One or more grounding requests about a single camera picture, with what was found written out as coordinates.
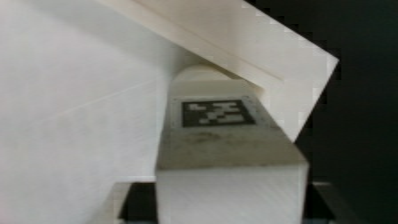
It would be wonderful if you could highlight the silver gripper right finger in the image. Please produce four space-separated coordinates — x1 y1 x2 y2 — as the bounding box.
302 182 365 224

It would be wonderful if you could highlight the white leg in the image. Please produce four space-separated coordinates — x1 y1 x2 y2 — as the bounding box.
154 65 309 224

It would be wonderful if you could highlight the white square tabletop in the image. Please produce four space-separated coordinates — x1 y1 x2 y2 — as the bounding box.
0 0 337 224

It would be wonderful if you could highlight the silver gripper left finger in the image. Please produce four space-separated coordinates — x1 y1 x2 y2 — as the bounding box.
87 181 159 224

